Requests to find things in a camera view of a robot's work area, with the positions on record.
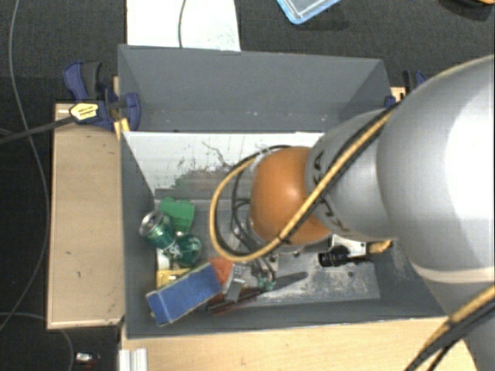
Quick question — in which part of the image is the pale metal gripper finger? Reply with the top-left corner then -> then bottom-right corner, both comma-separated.
225,264 -> 247,303

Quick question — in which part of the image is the red-brown flat block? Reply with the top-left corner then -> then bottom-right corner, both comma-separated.
206,288 -> 261,315

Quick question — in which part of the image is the blue sponge block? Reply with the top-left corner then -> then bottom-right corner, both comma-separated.
145,262 -> 224,328

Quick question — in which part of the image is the yellow flat packet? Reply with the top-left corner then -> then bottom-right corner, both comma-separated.
155,267 -> 193,290

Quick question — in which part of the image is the green drink can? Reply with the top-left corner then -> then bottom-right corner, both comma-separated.
138,209 -> 203,269

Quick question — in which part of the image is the green plastic toy block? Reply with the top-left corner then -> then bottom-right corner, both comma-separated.
159,196 -> 196,234

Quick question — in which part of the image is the pale wood board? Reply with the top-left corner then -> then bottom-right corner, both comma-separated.
46,102 -> 127,330

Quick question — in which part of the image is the grey metal bin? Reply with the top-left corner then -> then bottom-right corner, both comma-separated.
117,43 -> 450,340

